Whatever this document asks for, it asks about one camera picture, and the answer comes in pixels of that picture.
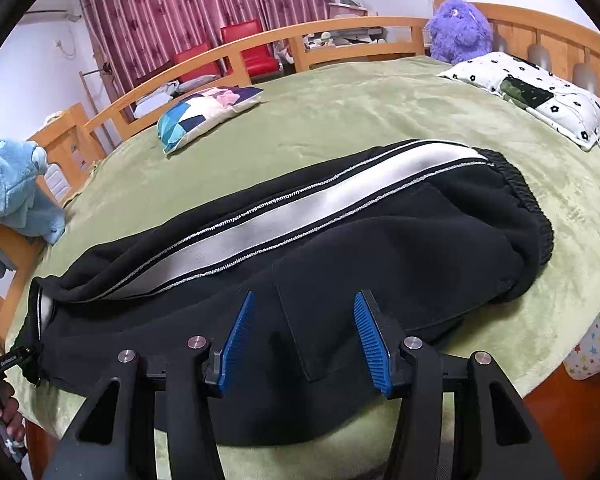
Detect green fleece blanket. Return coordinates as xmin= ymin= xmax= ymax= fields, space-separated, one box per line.
xmin=5 ymin=55 xmax=600 ymax=480

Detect person's left hand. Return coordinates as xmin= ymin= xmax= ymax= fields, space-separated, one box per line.
xmin=0 ymin=384 xmax=27 ymax=436

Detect light blue plush toy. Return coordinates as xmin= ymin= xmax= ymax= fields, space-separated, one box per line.
xmin=0 ymin=139 xmax=67 ymax=245

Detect black pants with white stripe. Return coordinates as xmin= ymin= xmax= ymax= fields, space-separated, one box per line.
xmin=17 ymin=139 xmax=556 ymax=448

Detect red chair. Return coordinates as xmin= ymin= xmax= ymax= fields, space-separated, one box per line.
xmin=220 ymin=19 xmax=280 ymax=78
xmin=172 ymin=42 xmax=221 ymax=83

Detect geometric blue pink cushion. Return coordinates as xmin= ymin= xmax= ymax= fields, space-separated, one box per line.
xmin=157 ymin=85 xmax=265 ymax=156

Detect wooden clothes rack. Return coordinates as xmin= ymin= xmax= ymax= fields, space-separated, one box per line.
xmin=79 ymin=62 xmax=126 ymax=111

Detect white bag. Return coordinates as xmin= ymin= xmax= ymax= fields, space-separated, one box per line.
xmin=132 ymin=80 xmax=181 ymax=121

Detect wooden bed frame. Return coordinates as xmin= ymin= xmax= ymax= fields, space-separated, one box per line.
xmin=0 ymin=2 xmax=600 ymax=480

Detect purple plush toy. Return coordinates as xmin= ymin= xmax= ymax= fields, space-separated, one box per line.
xmin=425 ymin=0 xmax=495 ymax=66

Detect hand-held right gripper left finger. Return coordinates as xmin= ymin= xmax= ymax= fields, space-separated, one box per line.
xmin=37 ymin=290 xmax=257 ymax=480

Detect dark red floral curtain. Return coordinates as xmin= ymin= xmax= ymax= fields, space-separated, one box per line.
xmin=77 ymin=0 xmax=336 ymax=106

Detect white air conditioner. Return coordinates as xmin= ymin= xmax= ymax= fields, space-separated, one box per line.
xmin=20 ymin=7 xmax=83 ymax=23

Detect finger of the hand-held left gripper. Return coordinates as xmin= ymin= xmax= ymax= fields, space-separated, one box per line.
xmin=11 ymin=344 xmax=45 ymax=367

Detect cluttered white desk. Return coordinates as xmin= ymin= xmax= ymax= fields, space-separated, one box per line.
xmin=302 ymin=2 xmax=387 ymax=51

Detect white patterned cloth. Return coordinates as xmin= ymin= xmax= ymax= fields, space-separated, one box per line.
xmin=437 ymin=51 xmax=600 ymax=152

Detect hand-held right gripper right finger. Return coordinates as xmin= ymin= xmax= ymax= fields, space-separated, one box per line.
xmin=354 ymin=289 xmax=566 ymax=480

